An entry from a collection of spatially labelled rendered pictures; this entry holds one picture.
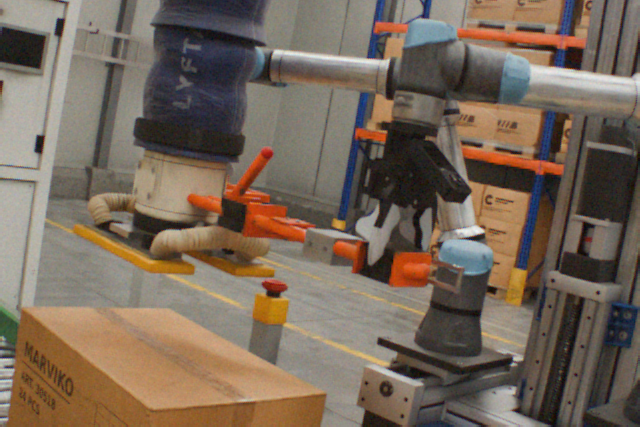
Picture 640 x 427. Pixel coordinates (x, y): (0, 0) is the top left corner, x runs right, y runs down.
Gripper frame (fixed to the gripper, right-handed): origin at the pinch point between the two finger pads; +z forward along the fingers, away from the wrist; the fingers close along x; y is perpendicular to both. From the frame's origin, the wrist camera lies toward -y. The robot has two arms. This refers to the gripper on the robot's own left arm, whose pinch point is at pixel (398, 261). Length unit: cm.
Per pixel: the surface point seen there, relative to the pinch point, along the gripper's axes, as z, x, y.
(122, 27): -112, -399, 941
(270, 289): 26, -45, 84
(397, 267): 0.0, 4.3, -3.9
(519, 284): 103, -657, 415
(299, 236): 0.5, 3.8, 18.5
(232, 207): -0.8, 5.9, 34.9
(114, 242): 12, 15, 59
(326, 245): 0.5, 3.7, 12.0
